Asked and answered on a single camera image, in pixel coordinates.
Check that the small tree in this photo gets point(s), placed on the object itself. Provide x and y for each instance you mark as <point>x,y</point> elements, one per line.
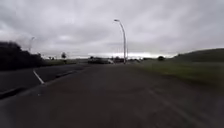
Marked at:
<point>63,55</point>

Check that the dark hedge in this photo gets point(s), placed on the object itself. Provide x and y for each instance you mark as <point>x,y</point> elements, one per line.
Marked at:
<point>16,56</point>

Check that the grass slope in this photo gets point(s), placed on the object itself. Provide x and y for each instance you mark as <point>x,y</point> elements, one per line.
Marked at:
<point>190,68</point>

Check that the curved street lamp pole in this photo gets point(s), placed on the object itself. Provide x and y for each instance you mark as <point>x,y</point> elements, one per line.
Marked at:
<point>124,50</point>

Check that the round bush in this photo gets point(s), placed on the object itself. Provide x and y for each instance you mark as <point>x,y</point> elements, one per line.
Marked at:
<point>161,58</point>

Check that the concrete kerb stop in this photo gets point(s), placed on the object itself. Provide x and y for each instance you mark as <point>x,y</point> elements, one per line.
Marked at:
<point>11,93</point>

